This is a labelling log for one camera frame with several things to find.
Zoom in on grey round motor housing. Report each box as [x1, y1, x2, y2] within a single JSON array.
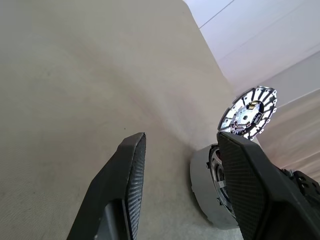
[[189, 143, 241, 227]]

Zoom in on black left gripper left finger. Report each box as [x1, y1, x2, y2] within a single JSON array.
[[66, 131, 147, 240]]

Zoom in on round circuit board disc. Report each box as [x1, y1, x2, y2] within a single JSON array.
[[217, 85, 279, 141]]

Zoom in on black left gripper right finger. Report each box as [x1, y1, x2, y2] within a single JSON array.
[[215, 131, 320, 240]]

